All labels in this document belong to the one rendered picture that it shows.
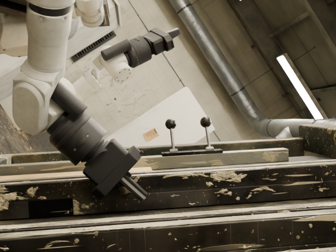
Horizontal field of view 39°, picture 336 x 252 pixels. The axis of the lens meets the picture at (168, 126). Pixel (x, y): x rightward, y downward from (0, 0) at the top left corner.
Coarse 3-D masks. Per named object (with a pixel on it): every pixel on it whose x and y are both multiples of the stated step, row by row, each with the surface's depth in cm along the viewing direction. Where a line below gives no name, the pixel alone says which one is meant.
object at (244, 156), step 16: (144, 160) 151; (160, 160) 152; (176, 160) 152; (192, 160) 153; (208, 160) 153; (224, 160) 154; (240, 160) 154; (256, 160) 155; (272, 160) 155; (288, 160) 156
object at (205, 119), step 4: (204, 116) 160; (200, 120) 160; (204, 120) 159; (208, 120) 159; (204, 124) 159; (208, 124) 159; (208, 136) 157; (208, 140) 157; (208, 144) 156; (208, 148) 155; (212, 148) 155
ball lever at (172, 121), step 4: (168, 120) 158; (172, 120) 158; (168, 124) 158; (172, 124) 157; (168, 128) 158; (172, 128) 158; (172, 132) 157; (172, 136) 157; (172, 140) 156; (172, 144) 155; (172, 148) 155; (176, 148) 154
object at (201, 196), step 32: (320, 160) 102; (0, 192) 91; (32, 192) 92; (64, 192) 92; (128, 192) 94; (160, 192) 94; (192, 192) 95; (224, 192) 96; (256, 192) 96; (288, 192) 97; (320, 192) 98
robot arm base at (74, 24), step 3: (75, 18) 143; (78, 18) 145; (72, 21) 142; (75, 21) 144; (78, 21) 146; (72, 24) 143; (75, 24) 144; (72, 27) 143; (75, 27) 145; (72, 30) 144; (75, 30) 146; (69, 33) 143; (72, 33) 144; (69, 36) 143; (72, 36) 145
